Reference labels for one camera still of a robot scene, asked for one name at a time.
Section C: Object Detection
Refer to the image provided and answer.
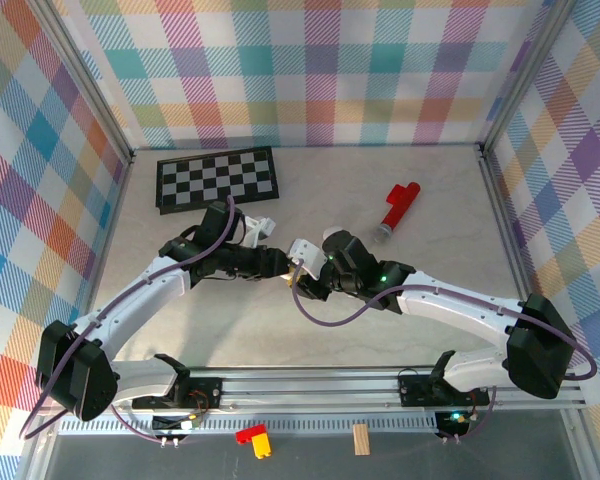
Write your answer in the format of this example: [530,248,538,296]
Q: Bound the red flashlight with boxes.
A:
[373,181,422,246]

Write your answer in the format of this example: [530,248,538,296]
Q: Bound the black white chessboard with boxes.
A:
[154,145,280,216]

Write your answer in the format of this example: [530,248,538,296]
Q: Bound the red toy brick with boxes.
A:
[235,423,269,445]

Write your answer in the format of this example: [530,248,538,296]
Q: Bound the small controller board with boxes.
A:
[152,412,204,434]
[435,410,469,436]

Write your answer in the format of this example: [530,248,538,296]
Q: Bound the yellow toy brick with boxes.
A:
[252,432,273,460]

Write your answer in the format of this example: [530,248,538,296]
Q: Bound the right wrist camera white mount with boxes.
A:
[286,238,329,282]

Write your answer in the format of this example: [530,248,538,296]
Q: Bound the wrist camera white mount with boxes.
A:
[240,214,276,250]
[286,238,329,282]

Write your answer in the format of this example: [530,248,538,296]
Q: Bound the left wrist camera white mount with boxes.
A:
[240,214,276,250]

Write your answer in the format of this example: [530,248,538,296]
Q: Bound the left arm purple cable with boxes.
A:
[19,195,239,446]

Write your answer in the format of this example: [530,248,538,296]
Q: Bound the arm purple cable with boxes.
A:
[19,195,239,446]
[290,284,597,444]

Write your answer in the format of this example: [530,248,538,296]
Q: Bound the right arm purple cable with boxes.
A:
[290,284,597,444]

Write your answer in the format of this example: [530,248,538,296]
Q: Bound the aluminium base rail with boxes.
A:
[34,367,589,416]

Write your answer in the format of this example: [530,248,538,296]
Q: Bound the aluminium side rail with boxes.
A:
[67,149,137,376]
[478,144,554,371]

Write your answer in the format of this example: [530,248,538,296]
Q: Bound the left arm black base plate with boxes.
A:
[132,377,222,411]

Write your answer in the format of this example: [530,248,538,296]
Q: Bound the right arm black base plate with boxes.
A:
[397,367,490,407]

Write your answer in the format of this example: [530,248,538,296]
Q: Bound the white slotted cable duct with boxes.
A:
[57,417,446,436]

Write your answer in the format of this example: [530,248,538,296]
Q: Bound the aluminium frame post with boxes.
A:
[27,0,134,164]
[479,0,579,151]

